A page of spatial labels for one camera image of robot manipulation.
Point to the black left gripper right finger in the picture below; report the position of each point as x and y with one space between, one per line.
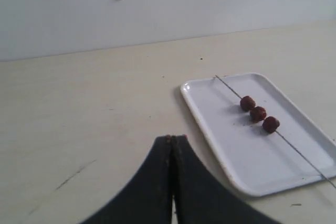
200 197

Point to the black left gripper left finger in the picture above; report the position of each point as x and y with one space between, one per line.
147 197

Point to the red berry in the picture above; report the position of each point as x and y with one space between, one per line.
247 103
270 124
258 114

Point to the white rectangular plastic tray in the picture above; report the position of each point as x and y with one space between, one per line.
258 163

